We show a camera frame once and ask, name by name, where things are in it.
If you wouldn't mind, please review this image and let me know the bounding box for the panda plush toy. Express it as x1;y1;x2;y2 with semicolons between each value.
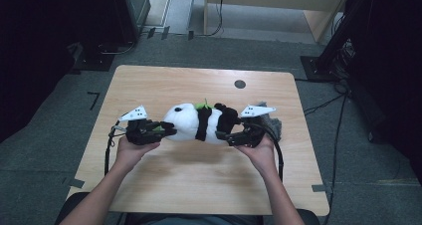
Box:
161;98;244;145

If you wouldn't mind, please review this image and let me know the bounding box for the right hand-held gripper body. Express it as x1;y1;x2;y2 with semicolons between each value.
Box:
228;104;278;149

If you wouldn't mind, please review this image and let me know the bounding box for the black angled floor tape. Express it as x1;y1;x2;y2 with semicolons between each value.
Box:
87;91;102;112

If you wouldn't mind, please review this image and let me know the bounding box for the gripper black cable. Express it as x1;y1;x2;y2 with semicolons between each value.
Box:
260;123;286;183
104;118;129;177

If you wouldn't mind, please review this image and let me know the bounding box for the black hanging cable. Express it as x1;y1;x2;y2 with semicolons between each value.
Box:
198;0;226;38

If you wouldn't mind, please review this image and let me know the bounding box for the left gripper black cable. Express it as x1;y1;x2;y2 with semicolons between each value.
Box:
104;118;129;177

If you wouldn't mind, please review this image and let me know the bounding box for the person's dark clothing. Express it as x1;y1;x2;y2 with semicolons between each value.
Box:
54;191;321;225

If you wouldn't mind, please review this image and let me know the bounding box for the person's left hand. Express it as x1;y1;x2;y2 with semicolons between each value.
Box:
114;135;161;169

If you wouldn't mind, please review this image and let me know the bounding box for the black cabinet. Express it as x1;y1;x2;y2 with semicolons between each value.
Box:
110;0;152;44

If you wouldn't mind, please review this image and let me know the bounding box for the person's right hand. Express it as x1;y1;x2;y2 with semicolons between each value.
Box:
233;134;279;173

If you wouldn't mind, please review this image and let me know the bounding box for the black floor cable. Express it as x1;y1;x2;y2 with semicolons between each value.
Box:
322;94;348;225
303;85;350;117

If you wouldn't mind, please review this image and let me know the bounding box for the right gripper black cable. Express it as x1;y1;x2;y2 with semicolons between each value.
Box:
260;123;286;183

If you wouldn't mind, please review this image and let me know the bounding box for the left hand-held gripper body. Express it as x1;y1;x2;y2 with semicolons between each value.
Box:
117;105;164;146

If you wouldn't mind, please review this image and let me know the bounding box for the black metal stand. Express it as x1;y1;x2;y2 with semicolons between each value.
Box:
300;0;377;83

